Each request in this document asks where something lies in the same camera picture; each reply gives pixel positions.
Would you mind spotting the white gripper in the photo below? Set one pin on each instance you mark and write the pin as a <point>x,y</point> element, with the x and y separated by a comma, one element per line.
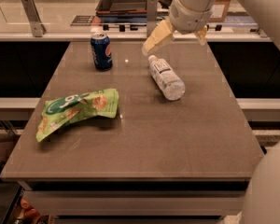
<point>189,18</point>

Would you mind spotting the clear plastic water bottle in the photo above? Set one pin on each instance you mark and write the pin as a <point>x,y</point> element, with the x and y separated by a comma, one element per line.
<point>170,84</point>

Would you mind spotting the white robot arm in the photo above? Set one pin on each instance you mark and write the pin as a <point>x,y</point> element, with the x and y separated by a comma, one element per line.
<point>262,198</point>

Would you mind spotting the cardboard box with label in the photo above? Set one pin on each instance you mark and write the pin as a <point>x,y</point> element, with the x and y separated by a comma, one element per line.
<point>220,10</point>

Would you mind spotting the blue Pepsi soda can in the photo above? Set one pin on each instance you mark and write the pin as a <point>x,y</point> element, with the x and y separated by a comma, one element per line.
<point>101,51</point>

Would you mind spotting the green snack bag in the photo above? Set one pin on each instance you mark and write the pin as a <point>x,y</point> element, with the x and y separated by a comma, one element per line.
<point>75,108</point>

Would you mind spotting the orange object under table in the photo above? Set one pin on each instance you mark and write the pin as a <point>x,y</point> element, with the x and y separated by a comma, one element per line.
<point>29,215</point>

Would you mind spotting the middle metal glass bracket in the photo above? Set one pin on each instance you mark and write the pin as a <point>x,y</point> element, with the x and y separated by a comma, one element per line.
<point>151,15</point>

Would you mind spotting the metal glass bracket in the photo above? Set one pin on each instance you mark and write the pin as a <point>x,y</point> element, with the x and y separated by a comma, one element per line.
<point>37,27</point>
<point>151,15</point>

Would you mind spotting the left metal glass bracket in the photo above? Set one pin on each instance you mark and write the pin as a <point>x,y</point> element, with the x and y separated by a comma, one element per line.
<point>37,27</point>

